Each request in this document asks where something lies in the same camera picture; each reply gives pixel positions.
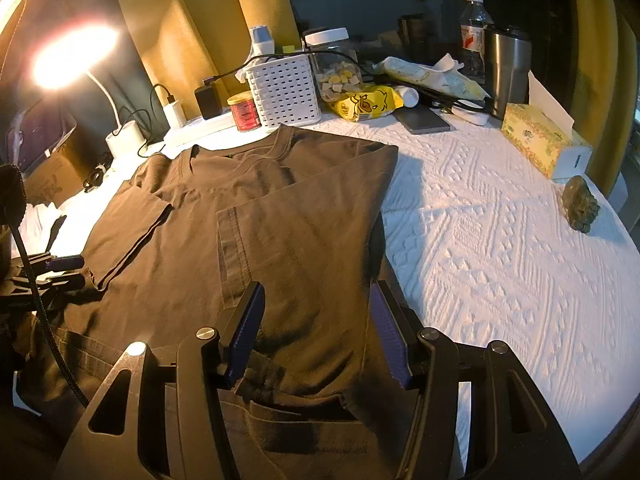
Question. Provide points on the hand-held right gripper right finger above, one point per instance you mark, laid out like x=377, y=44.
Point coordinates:
x=390, y=335

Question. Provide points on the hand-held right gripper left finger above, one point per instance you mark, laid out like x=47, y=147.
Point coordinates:
x=247, y=330

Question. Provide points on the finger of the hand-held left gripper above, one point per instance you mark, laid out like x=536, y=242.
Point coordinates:
x=65, y=262
x=65, y=281

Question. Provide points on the brown t-shirt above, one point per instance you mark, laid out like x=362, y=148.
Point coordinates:
x=280, y=240

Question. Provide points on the white cloth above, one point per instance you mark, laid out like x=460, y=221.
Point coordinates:
x=37, y=225

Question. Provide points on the cardboard box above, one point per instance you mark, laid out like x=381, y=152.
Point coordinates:
x=55, y=175

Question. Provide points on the white textured table cover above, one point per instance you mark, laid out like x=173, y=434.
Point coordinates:
x=500, y=270

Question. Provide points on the dark tablet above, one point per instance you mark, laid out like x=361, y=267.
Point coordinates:
x=35, y=130

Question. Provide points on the white desk lamp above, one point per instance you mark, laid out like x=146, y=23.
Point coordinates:
x=125, y=137

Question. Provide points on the white charger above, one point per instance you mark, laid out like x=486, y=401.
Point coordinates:
x=174, y=115

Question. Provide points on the white power strip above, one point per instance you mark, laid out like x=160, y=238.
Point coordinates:
x=200, y=130

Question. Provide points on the red tin can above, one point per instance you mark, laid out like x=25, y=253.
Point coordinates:
x=245, y=117

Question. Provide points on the black charger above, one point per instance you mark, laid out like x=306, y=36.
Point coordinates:
x=207, y=102

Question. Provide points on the dark smartphone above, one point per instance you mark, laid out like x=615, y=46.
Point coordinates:
x=422, y=120

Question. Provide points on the yellow snack bag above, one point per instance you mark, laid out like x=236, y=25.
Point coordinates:
x=365, y=105

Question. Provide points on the white flat device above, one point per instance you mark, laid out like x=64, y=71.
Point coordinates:
x=472, y=117

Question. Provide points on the white perforated plastic basket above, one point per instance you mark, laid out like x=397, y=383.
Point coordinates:
x=285, y=95

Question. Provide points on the white tube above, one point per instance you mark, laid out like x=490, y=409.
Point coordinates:
x=409, y=96

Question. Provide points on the yellow-green tissue box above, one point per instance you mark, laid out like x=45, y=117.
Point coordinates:
x=535, y=137

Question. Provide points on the pale yellow wipes pack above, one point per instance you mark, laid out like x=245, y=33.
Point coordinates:
x=435, y=77

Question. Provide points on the glass jar with white lid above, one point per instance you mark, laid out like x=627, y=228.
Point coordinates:
x=330, y=67

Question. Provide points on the steel tumbler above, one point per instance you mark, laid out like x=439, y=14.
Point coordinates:
x=505, y=75

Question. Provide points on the white plastic bottle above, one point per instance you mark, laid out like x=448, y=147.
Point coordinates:
x=261, y=40

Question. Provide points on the dark mug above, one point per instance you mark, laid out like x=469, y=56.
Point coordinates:
x=412, y=32

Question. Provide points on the clear water bottle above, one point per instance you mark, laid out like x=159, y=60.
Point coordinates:
x=472, y=30

